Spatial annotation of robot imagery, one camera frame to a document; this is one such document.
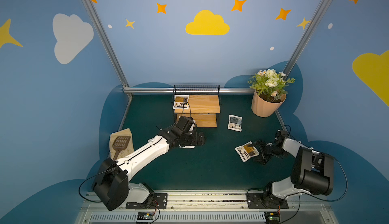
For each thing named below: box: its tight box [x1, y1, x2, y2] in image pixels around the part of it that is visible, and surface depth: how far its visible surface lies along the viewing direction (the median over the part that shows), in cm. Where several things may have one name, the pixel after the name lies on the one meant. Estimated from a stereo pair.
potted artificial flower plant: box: [247, 68, 296, 118], surface depth 95 cm
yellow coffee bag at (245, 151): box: [235, 141, 260, 163], surface depth 92 cm
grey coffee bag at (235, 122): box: [227, 114, 243, 132], surface depth 106 cm
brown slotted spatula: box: [111, 135, 131, 162], surface depth 95 cm
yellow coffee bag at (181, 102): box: [172, 94, 190, 109], surface depth 97 cm
